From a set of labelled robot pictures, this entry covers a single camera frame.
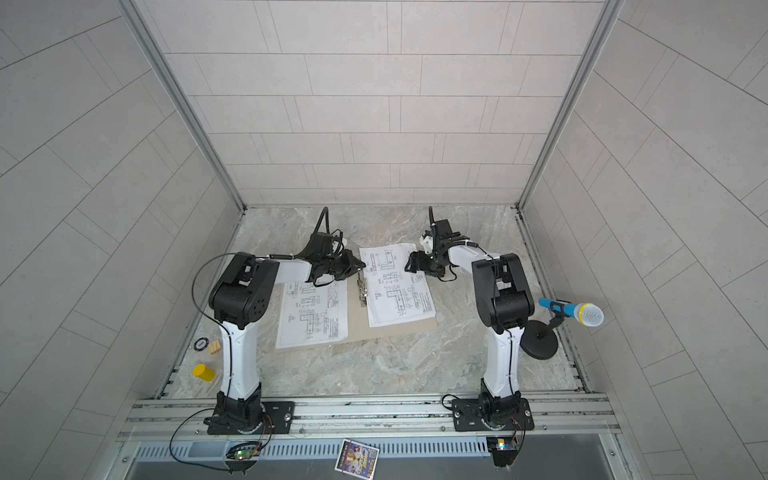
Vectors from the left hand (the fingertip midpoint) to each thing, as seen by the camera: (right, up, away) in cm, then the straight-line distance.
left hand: (372, 259), depth 99 cm
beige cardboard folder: (-3, -17, -12) cm, 21 cm away
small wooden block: (-42, -22, -18) cm, 51 cm away
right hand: (+14, -3, 0) cm, 15 cm away
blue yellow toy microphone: (+49, -8, -36) cm, 62 cm away
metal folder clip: (-3, -8, -5) cm, 10 cm away
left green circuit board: (-25, -38, -35) cm, 57 cm away
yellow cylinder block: (-40, -26, -25) cm, 54 cm away
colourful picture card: (0, -41, -34) cm, 53 cm away
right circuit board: (+33, -41, -31) cm, 61 cm away
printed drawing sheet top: (-17, -16, -10) cm, 26 cm away
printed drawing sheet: (+7, -10, -7) cm, 14 cm away
